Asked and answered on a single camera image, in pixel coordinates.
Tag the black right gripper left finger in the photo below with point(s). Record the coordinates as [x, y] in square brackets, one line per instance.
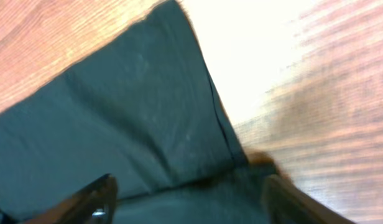
[93, 204]

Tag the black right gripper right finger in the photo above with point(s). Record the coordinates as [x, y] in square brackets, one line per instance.
[284, 204]

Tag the black t-shirt with white logo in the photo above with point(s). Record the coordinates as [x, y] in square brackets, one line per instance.
[144, 109]

